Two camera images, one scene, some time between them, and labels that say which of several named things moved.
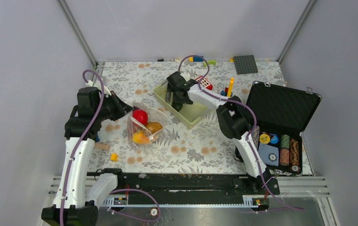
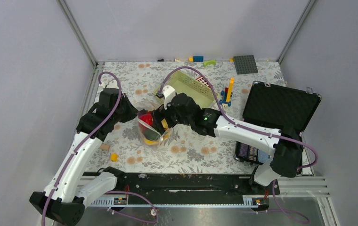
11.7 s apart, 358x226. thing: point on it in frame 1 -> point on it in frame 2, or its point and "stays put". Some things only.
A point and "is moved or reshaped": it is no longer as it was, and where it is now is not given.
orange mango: (140, 137) -> (150, 142)
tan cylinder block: (101, 146) stays put
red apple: (141, 116) is moved or reshaped
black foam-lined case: (281, 114) stays put
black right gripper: (169, 90) -> (161, 113)
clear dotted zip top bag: (144, 123) is moved or reshaped
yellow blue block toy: (228, 91) stays put
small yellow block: (114, 157) stays put
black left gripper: (122, 107) -> (133, 111)
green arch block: (213, 62) stays put
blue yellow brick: (195, 59) stays put
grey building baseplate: (245, 64) stays put
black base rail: (190, 184) stays put
